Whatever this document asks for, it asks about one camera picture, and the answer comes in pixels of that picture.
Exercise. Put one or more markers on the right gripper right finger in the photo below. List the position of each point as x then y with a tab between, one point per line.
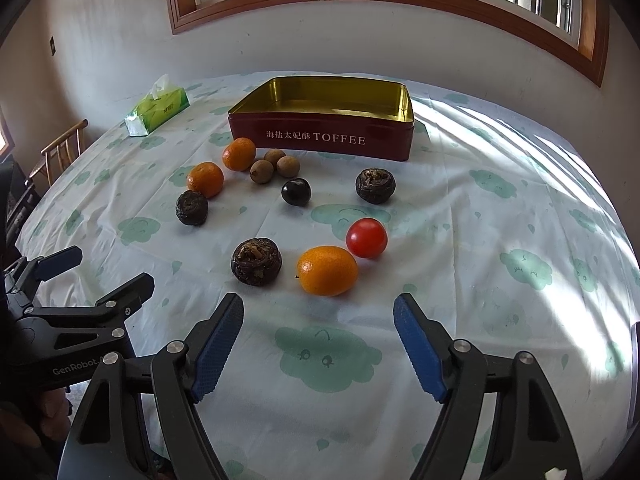
529	436

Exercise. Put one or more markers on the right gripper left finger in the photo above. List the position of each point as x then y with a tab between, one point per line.
108	438

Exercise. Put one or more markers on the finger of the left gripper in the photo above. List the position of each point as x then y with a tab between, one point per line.
23	277
120	299

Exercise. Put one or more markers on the dark chestnut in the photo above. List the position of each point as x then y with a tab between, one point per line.
256	262
191	208
375	185

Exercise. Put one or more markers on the large orange kumquat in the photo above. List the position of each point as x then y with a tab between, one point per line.
327	271

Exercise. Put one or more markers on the left hand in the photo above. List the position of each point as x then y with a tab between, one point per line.
34	428

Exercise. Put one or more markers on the wooden chair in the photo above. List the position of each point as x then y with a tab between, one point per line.
57	156

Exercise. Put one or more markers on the orange tangerine left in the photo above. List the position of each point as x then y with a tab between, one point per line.
206	178

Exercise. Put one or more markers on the orange tangerine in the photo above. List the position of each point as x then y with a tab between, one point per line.
206	178
239	155

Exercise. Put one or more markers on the orange tangerine back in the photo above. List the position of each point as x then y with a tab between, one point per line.
239	155

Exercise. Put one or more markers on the brown longan left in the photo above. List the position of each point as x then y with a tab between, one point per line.
261	172

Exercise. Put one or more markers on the brown longan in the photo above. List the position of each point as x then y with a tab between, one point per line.
273	156
261	172
288	167

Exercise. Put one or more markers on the white cloud-print tablecloth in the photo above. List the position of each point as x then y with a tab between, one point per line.
497	228

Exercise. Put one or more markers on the green tissue pack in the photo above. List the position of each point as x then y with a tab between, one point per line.
164	101

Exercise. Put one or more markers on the dark purple grape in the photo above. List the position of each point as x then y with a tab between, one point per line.
296	192

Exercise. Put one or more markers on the brown longan back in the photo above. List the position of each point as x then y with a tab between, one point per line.
273	156

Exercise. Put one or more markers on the brown longan right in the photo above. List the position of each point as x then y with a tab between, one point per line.
288	167

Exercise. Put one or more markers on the red cherry tomato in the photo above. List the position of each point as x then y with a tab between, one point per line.
366	238

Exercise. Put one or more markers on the red gold toffee tin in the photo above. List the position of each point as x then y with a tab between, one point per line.
334	114

